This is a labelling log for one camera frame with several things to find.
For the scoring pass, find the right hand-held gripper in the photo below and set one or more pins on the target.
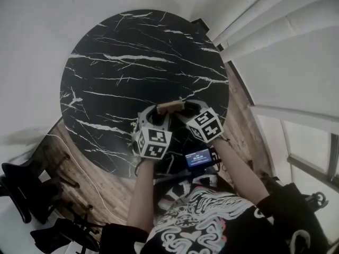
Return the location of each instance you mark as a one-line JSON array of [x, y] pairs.
[[205, 126]]

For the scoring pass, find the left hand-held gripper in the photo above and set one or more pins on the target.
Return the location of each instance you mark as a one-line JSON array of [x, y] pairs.
[[153, 143]]

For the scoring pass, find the white printed card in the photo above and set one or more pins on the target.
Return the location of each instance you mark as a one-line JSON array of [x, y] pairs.
[[170, 107]]

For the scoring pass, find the person's right forearm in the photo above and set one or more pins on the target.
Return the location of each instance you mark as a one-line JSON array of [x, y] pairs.
[[241, 168]]

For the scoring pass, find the person's left forearm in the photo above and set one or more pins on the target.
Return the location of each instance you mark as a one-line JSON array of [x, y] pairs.
[[141, 194]]

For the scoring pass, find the round black marble table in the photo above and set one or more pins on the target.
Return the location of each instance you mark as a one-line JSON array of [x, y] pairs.
[[137, 62]]

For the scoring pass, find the small black screen device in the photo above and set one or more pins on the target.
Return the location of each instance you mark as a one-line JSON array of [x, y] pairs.
[[198, 160]]

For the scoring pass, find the black printed shirt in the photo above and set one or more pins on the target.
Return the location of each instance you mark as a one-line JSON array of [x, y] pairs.
[[206, 216]]

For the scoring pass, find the thin white pipe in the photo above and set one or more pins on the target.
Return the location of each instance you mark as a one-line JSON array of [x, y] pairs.
[[265, 17], [246, 12]]

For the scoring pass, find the thick white pipe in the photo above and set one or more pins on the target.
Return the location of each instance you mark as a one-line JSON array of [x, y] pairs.
[[280, 28]]

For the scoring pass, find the black framed window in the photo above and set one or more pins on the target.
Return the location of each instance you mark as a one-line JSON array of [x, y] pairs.
[[310, 147]]

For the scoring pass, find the black office chair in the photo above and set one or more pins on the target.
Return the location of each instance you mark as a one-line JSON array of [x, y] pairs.
[[29, 192]]

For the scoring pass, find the black headphones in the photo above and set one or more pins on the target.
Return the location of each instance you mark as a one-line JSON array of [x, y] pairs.
[[317, 198]]

